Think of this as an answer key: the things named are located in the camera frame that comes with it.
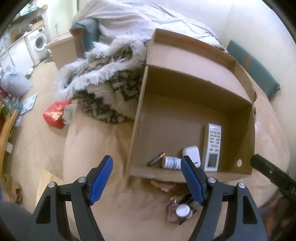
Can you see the small wooden table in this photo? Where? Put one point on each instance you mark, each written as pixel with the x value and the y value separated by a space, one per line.
pixel 63 50

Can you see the black and cream fluffy blanket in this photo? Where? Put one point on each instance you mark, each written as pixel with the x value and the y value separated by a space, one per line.
pixel 106 83

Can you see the white pill bottle red label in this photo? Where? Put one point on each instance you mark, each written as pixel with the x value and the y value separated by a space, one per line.
pixel 184 211

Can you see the white washing machine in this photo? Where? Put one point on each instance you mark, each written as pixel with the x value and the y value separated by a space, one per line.
pixel 36 42

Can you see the teal cushion with orange stripe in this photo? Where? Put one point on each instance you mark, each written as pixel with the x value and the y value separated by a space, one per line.
pixel 255 69

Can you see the white earbuds case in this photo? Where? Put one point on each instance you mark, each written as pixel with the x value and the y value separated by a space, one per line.
pixel 194 155

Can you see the pink perfume bottle keychain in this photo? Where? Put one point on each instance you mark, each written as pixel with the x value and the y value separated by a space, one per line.
pixel 171 215

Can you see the wooden chair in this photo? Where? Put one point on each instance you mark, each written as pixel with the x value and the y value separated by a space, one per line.
pixel 5 132

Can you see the red box on floor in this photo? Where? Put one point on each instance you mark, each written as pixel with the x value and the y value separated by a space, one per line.
pixel 53 115

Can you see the white pill bottle blue label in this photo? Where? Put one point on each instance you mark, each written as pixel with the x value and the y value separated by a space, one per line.
pixel 171 163

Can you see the white kitchen cabinet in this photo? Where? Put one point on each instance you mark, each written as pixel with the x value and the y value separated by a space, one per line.
pixel 17 55

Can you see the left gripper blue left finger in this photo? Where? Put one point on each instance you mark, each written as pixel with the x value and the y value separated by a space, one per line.
pixel 82 193

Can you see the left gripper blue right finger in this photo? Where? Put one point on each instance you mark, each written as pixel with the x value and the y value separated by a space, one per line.
pixel 243 220

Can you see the teal armchair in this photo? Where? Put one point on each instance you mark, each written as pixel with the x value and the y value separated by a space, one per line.
pixel 84 33

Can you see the pink plush charm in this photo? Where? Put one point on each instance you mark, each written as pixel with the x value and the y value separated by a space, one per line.
pixel 164 186

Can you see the person's right hand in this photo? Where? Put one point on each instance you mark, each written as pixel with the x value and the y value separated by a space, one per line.
pixel 279 218

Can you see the white bathroom scale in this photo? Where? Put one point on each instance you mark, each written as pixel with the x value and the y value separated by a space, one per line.
pixel 28 104

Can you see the white duvet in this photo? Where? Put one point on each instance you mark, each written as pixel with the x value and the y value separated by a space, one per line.
pixel 140 17

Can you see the grey plastic bag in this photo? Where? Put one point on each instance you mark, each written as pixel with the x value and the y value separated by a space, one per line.
pixel 14 83

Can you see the white air conditioner remote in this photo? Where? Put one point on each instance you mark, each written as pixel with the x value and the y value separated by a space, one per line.
pixel 211 148

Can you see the black flashlight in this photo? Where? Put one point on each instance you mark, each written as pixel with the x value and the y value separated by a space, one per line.
pixel 194 205

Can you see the open cardboard box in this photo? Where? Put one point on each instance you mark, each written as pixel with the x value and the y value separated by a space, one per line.
pixel 188 84

